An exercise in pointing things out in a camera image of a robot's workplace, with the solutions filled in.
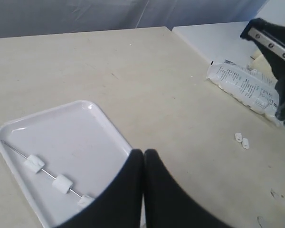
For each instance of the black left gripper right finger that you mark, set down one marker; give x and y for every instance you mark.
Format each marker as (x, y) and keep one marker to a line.
(167, 205)

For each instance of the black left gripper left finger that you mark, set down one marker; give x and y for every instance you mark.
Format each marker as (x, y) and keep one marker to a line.
(120, 204)

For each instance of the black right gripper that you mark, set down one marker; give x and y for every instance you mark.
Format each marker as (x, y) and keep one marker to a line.
(268, 44)

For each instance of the white marshmallow handle end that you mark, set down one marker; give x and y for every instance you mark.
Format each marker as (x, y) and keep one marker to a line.
(85, 201)

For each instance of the white marshmallow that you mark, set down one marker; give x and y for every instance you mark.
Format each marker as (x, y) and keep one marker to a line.
(62, 184)
(34, 164)
(245, 143)
(238, 137)

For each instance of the thin metal skewer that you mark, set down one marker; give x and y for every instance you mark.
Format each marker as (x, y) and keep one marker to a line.
(43, 170)

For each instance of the clear marshmallow bag with print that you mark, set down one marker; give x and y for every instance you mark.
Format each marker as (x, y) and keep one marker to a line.
(250, 87)

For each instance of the white rectangular plastic tray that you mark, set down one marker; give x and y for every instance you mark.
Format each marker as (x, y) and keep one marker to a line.
(76, 140)

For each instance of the grey-white fabric backdrop curtain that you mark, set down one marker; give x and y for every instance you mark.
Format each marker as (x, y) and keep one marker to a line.
(39, 17)

